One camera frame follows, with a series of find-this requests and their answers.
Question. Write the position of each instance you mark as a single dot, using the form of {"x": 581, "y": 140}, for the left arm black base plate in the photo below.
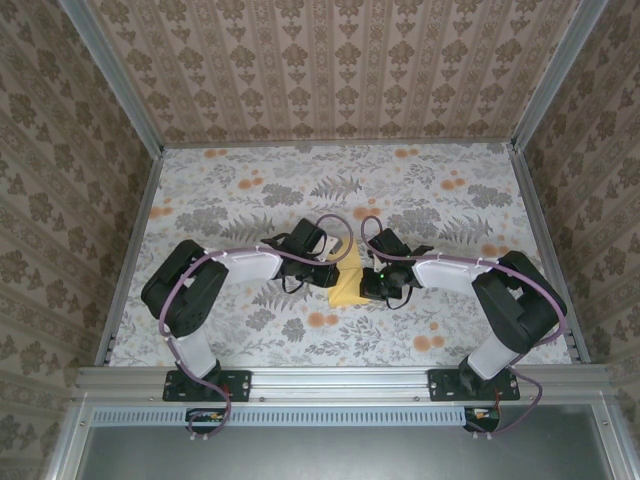
{"x": 240, "y": 385}

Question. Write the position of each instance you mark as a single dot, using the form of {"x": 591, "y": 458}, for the aluminium side rail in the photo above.
{"x": 547, "y": 250}
{"x": 131, "y": 250}

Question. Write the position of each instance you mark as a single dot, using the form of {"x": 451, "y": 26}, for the floral patterned table cover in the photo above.
{"x": 300, "y": 170}

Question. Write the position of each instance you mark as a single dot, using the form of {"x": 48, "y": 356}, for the yellow paper sheet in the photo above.
{"x": 345, "y": 295}

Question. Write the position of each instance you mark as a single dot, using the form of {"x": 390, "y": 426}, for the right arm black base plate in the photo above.
{"x": 440, "y": 385}

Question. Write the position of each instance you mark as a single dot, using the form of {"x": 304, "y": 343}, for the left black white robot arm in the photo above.
{"x": 190, "y": 295}

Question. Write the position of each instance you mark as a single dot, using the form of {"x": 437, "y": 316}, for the aluminium frame post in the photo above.
{"x": 550, "y": 75}
{"x": 120, "y": 80}

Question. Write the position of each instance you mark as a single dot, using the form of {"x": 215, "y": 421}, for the aluminium back rail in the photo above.
{"x": 340, "y": 144}

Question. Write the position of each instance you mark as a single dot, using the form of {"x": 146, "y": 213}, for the aluminium front frame rail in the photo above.
{"x": 340, "y": 382}

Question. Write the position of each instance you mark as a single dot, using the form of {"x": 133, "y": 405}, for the grey metal sheet panel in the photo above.
{"x": 340, "y": 455}

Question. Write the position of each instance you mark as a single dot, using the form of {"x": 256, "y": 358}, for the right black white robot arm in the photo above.
{"x": 520, "y": 310}

